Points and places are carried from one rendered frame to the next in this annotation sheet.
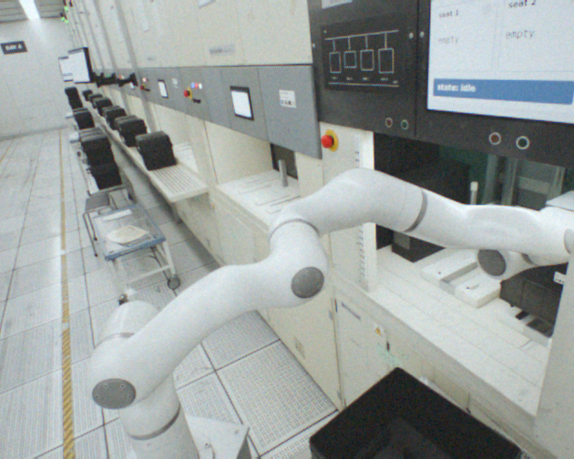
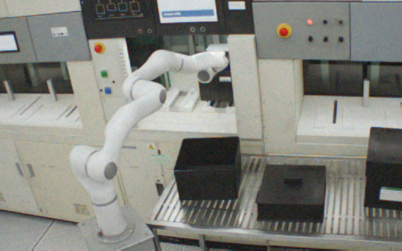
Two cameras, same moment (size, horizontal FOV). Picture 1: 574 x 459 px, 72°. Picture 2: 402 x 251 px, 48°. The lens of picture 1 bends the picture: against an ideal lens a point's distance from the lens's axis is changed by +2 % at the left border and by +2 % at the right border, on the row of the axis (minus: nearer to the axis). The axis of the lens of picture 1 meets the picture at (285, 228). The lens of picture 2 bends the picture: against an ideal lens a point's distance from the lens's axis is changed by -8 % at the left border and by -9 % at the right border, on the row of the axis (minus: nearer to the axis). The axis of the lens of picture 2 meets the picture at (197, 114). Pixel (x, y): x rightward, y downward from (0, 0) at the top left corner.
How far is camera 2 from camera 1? 1.55 m
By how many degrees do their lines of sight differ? 40
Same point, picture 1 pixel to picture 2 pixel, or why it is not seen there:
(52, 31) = not seen: outside the picture
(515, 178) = (169, 47)
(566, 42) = not seen: outside the picture
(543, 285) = (217, 85)
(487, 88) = (185, 13)
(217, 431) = not seen: hidden behind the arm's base
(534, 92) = (202, 13)
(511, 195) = not seen: hidden behind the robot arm
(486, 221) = (200, 59)
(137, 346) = (110, 147)
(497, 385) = (218, 131)
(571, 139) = (217, 26)
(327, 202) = (154, 66)
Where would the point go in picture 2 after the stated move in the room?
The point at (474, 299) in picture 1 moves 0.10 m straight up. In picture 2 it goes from (189, 107) to (187, 91)
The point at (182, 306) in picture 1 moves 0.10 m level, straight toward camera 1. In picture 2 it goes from (115, 128) to (137, 130)
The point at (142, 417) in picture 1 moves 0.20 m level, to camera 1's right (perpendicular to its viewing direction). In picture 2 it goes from (110, 190) to (144, 167)
